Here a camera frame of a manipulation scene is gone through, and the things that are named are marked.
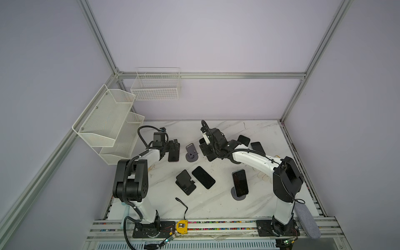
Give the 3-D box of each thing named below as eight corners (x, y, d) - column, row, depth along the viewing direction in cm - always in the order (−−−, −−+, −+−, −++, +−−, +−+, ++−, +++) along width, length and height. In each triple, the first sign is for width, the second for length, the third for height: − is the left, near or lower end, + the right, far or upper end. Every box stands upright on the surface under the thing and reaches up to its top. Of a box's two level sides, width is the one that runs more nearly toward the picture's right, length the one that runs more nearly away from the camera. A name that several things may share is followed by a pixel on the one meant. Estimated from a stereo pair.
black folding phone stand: (178, 185, 90) (175, 177, 81) (186, 177, 93) (184, 168, 84) (188, 196, 86) (186, 188, 77) (196, 187, 89) (195, 179, 80)
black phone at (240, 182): (235, 200, 84) (240, 189, 72) (228, 183, 90) (232, 171, 78) (245, 196, 85) (252, 185, 73) (238, 180, 91) (243, 168, 79)
